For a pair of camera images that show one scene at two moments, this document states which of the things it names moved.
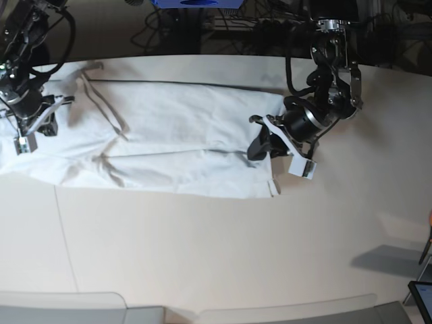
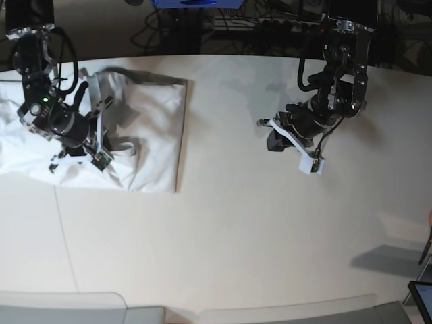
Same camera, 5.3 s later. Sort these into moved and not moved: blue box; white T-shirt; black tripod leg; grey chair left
Moved: white T-shirt
Not moved: blue box; grey chair left; black tripod leg
